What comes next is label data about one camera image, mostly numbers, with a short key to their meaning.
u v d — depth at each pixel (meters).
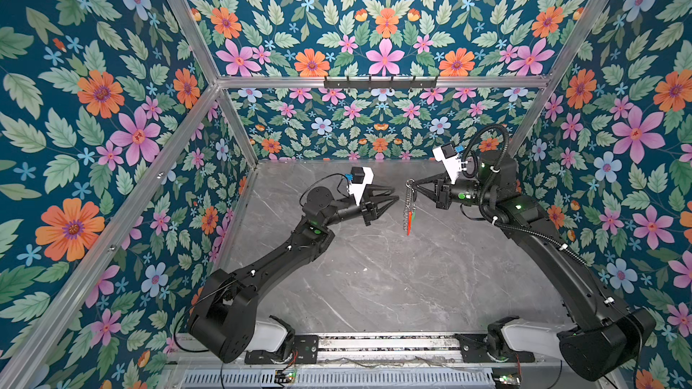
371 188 0.66
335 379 0.77
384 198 0.65
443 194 0.57
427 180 0.63
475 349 0.73
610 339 0.37
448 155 0.58
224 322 0.41
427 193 0.64
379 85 0.94
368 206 0.62
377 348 0.75
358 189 0.60
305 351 0.73
